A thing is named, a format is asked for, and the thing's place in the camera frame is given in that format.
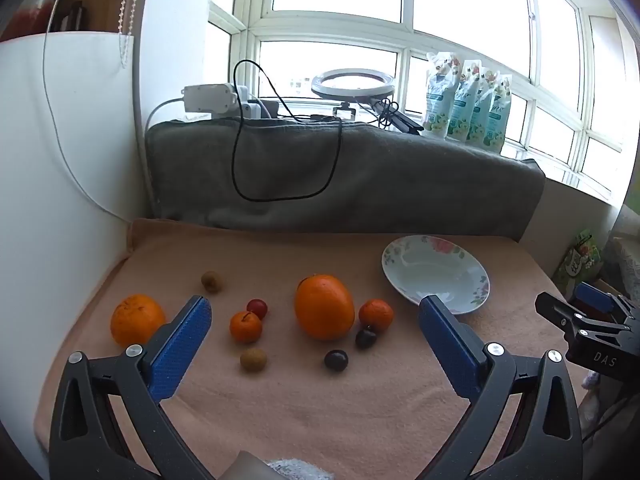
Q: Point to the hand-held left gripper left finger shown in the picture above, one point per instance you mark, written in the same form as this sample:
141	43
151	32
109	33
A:
182	345

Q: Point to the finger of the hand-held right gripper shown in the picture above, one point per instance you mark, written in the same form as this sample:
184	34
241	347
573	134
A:
560	312
592	296

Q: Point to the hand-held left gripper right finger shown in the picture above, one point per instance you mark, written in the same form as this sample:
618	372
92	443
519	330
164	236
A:
450	350

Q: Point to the speckled large orange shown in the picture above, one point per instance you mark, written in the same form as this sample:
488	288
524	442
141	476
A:
137	321

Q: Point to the small mandarin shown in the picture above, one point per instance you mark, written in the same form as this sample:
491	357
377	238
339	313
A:
376	315
245	328

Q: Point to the white floral plate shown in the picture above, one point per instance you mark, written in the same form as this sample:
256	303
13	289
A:
435	270

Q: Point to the red cherry tomato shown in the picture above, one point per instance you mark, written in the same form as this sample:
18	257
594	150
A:
257	308

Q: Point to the dark red round fruit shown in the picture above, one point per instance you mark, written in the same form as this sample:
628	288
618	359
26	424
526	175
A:
366	337

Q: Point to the dark purple plum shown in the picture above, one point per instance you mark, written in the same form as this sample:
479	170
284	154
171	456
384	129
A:
336	360

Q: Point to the smooth large orange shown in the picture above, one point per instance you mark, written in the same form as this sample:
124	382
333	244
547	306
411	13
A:
324	307

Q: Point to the person's left hand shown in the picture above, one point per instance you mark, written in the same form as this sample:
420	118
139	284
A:
300	470

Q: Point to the green packet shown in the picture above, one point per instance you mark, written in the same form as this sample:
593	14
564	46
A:
575	260

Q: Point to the white lace cloth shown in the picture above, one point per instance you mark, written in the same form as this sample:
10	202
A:
622	260

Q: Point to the peach blanket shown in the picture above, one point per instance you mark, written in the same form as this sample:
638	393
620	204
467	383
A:
300	410

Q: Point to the grey blanket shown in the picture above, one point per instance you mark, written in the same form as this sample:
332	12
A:
400	185

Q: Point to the black tripod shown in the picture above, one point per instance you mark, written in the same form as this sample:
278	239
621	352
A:
400	122

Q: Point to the white plug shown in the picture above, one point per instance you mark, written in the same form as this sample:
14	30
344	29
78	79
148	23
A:
247	105

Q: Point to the white power strip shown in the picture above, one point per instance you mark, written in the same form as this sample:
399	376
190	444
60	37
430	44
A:
207	97

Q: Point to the grey adapter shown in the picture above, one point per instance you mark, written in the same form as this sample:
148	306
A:
270	109

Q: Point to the phone holder clamp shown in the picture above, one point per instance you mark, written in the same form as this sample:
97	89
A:
346	111

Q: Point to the white window frame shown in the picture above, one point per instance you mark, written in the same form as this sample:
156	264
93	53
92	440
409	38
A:
325	22

